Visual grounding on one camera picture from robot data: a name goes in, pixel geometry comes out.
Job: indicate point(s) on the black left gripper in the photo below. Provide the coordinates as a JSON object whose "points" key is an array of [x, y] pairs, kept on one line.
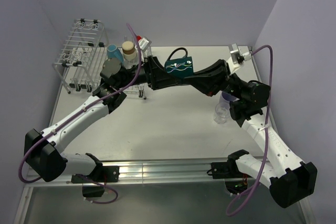
{"points": [[157, 78]]}

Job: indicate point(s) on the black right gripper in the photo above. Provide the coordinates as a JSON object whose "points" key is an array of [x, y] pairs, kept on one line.
{"points": [[210, 80]]}

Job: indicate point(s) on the dark green patterned mug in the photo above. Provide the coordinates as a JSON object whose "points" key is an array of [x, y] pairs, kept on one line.
{"points": [[180, 67]]}

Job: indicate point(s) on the cream steel cup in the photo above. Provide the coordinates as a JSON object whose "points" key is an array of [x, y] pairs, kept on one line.
{"points": [[128, 50]]}

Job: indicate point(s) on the blue ceramic mug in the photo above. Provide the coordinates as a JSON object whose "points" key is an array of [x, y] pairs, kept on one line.
{"points": [[114, 52]]}

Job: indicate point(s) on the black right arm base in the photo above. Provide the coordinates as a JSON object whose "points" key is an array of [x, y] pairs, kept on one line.
{"points": [[235, 181]]}

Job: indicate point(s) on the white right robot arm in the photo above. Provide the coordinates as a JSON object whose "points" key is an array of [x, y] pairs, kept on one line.
{"points": [[288, 178]]}

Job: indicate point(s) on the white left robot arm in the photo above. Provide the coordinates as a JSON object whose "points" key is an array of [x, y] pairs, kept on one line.
{"points": [[44, 151]]}

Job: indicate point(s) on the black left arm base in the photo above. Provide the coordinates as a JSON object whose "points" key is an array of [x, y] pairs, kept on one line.
{"points": [[95, 184]]}

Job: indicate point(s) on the purple plastic cup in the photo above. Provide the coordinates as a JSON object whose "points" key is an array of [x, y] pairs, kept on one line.
{"points": [[225, 99]]}

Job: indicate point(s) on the clear glass cup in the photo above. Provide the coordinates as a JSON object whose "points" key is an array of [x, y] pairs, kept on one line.
{"points": [[222, 113]]}

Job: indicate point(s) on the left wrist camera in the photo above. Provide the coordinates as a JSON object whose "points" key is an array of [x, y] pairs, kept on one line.
{"points": [[143, 42]]}

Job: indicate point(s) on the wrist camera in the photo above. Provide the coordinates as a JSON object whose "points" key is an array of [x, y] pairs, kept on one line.
{"points": [[237, 58], [143, 42]]}

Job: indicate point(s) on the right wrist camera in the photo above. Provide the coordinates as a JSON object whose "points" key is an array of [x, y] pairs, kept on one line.
{"points": [[237, 58]]}

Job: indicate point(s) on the aluminium mounting rail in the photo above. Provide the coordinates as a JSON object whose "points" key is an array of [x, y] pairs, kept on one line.
{"points": [[162, 171]]}

